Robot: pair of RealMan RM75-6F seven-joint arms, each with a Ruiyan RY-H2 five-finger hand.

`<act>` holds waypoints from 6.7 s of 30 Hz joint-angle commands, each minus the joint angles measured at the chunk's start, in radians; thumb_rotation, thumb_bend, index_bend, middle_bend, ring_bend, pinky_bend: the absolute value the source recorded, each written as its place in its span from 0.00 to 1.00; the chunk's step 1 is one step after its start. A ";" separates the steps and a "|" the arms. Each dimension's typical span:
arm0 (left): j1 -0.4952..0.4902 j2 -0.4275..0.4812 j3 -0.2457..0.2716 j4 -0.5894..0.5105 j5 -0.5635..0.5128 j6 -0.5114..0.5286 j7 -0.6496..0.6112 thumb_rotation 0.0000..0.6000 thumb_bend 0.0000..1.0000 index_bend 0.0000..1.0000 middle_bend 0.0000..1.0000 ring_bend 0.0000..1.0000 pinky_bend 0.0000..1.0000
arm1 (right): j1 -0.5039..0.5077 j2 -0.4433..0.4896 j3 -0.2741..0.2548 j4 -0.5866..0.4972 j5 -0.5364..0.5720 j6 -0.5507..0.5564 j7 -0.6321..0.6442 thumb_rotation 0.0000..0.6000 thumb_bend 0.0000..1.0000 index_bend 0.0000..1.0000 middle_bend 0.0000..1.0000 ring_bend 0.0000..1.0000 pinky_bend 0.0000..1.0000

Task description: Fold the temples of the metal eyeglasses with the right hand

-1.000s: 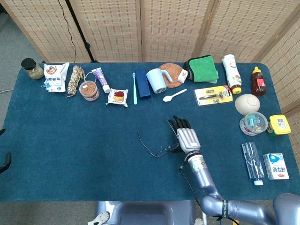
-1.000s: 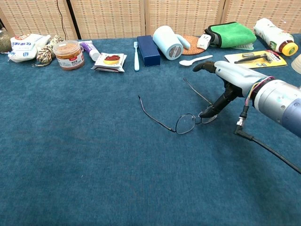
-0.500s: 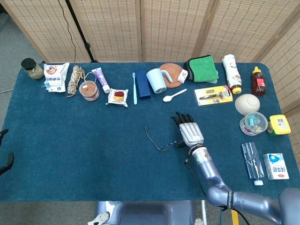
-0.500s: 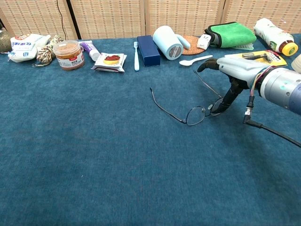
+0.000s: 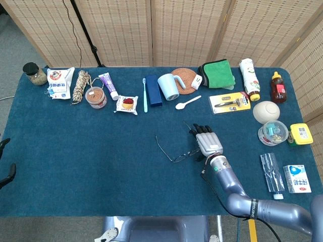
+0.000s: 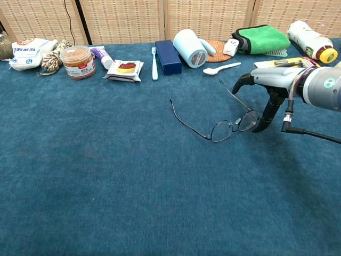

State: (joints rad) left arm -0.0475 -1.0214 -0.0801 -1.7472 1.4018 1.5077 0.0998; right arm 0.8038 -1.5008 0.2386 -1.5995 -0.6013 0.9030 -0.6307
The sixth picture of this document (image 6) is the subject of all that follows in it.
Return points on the blue carpet table cloth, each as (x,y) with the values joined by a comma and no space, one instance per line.
(106,173)

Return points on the beige upturned bowl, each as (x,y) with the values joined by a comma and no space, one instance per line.
(339,64)

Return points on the razor in yellow blister pack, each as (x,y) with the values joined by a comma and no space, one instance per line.
(282,63)

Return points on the pale green scrub brush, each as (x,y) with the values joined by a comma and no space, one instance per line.
(277,53)

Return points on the purple white toothpaste tube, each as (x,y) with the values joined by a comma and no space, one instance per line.
(102,54)

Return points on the round woven brown coaster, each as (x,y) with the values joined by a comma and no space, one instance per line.
(219,52)

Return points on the dark blue rectangular box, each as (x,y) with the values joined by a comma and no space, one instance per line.
(167,57)

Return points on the black thin-frame eyeglasses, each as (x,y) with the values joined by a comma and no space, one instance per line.
(221,132)

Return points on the bamboo folding screen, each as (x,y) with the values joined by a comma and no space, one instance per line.
(122,21)

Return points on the white printed powder bag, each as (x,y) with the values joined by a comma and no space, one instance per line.
(28,53)

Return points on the small white box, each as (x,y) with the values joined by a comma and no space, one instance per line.
(229,48)

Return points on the light blue mug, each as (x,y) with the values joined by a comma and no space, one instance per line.
(189,46)

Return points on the white bottle yellow cap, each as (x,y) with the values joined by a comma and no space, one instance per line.
(306,40)

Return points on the plastic jar brown powder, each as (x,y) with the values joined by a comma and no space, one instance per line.
(78,64)

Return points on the light blue toothbrush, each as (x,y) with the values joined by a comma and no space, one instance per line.
(154,69)

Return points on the black tripod pole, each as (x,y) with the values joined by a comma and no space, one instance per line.
(83,22)

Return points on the white plastic spoon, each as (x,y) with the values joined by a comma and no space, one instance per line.
(210,71)

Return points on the folded green towel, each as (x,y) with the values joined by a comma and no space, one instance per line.
(263,38)

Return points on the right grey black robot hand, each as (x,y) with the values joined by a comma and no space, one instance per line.
(277,77)

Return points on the white cake snack packet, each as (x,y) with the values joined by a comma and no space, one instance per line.
(125,70)

